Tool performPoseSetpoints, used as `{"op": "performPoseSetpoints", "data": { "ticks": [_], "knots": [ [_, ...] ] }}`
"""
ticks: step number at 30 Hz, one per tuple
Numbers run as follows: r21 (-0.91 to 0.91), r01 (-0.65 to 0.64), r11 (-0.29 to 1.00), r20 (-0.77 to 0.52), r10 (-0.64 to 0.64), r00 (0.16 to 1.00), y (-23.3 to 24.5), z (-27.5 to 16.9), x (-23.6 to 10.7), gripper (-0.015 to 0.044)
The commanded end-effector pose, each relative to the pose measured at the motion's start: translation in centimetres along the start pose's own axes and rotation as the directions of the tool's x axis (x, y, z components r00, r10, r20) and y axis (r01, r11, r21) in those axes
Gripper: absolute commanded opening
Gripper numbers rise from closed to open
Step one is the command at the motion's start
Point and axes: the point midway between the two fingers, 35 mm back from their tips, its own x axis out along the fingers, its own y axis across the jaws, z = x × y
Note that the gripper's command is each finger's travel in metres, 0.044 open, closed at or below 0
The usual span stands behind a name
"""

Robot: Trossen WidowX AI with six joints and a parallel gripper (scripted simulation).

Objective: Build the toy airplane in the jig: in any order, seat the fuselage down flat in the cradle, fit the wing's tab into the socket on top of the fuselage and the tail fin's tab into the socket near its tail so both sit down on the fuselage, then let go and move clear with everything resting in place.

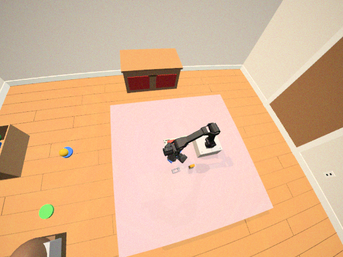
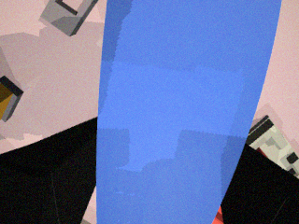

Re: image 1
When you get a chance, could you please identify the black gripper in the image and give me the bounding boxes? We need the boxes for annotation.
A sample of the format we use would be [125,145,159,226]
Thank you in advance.
[165,142,188,163]

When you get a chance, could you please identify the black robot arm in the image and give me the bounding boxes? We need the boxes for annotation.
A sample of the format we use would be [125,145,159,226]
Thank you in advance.
[162,123,221,162]

